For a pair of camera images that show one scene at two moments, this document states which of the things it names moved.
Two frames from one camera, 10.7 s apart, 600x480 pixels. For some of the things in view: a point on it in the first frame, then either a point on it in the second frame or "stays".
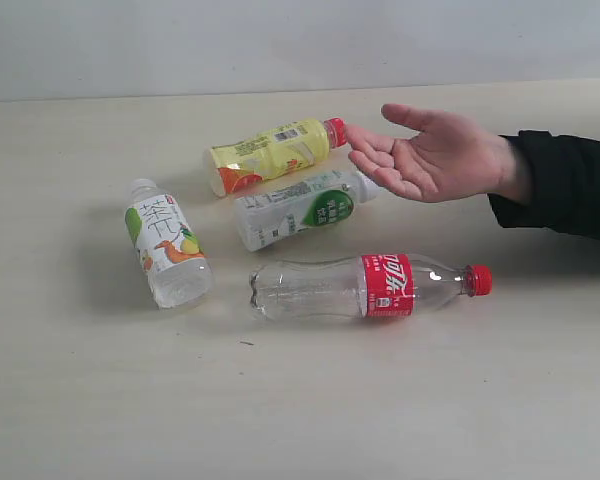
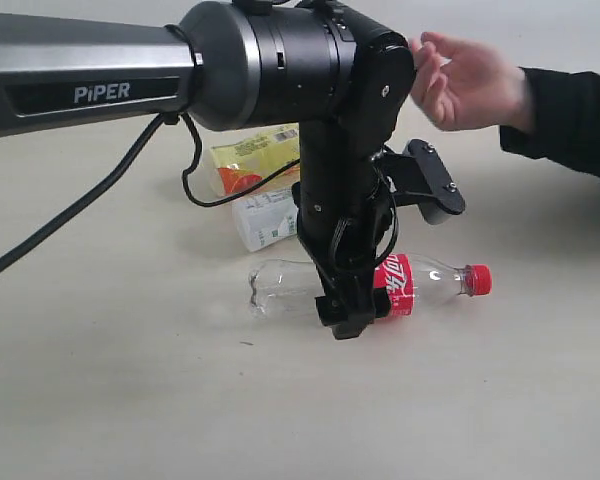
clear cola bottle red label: (373, 286) stays
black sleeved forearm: (575, 186) → (575, 121)
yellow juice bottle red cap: (276, 151) stays
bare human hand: (444, 161) → (461, 86)
